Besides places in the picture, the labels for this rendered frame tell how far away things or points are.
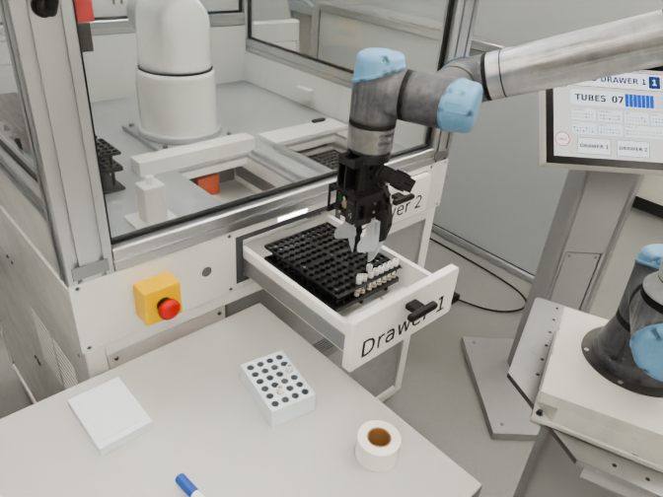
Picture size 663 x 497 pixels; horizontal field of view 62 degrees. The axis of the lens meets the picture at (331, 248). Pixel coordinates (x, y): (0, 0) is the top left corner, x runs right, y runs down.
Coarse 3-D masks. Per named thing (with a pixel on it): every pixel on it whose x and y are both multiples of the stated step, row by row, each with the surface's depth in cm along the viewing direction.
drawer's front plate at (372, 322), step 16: (448, 272) 105; (416, 288) 100; (432, 288) 103; (448, 288) 108; (384, 304) 95; (400, 304) 97; (448, 304) 111; (352, 320) 90; (368, 320) 92; (384, 320) 96; (400, 320) 100; (416, 320) 104; (432, 320) 109; (352, 336) 91; (368, 336) 94; (384, 336) 98; (400, 336) 103; (352, 352) 93; (352, 368) 95
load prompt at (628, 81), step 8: (592, 80) 154; (600, 80) 154; (608, 80) 154; (616, 80) 154; (624, 80) 154; (632, 80) 154; (640, 80) 154; (648, 80) 154; (656, 80) 155; (616, 88) 154; (624, 88) 154; (632, 88) 154; (640, 88) 154; (648, 88) 154; (656, 88) 154
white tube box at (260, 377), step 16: (256, 368) 98; (272, 368) 99; (256, 384) 94; (272, 384) 95; (288, 384) 95; (304, 384) 95; (256, 400) 95; (272, 400) 91; (288, 400) 93; (304, 400) 92; (272, 416) 90; (288, 416) 92
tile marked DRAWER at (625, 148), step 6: (618, 144) 151; (624, 144) 151; (630, 144) 151; (636, 144) 151; (642, 144) 152; (648, 144) 152; (618, 150) 151; (624, 150) 151; (630, 150) 151; (636, 150) 151; (642, 150) 151; (648, 150) 151; (624, 156) 151; (630, 156) 151; (636, 156) 151; (642, 156) 151; (648, 156) 151
